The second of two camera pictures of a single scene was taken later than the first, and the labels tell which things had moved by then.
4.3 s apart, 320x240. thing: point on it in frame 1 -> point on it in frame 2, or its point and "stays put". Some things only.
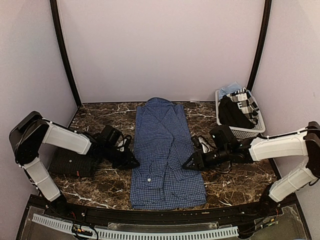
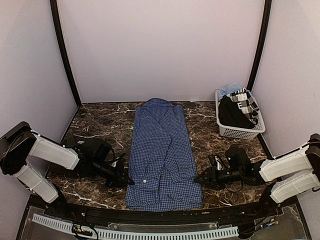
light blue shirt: (229, 89) stays put
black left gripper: (126, 162) -> (117, 179)
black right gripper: (197, 156) -> (206, 183)
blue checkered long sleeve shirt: (162, 142) stays put
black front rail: (163, 216) stays put
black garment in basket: (230, 114) stays put
